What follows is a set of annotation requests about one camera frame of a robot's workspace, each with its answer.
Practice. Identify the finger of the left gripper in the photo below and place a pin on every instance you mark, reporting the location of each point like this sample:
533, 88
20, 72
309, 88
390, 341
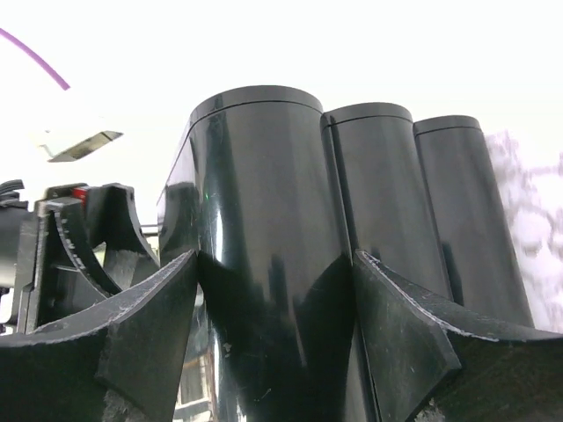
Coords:
112, 220
67, 277

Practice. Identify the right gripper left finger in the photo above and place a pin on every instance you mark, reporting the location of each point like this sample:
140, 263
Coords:
119, 360

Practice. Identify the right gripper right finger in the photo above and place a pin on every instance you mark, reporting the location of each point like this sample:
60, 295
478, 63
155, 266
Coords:
433, 360

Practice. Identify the black pink drawer organizer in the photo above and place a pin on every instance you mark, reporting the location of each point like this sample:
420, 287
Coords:
275, 196

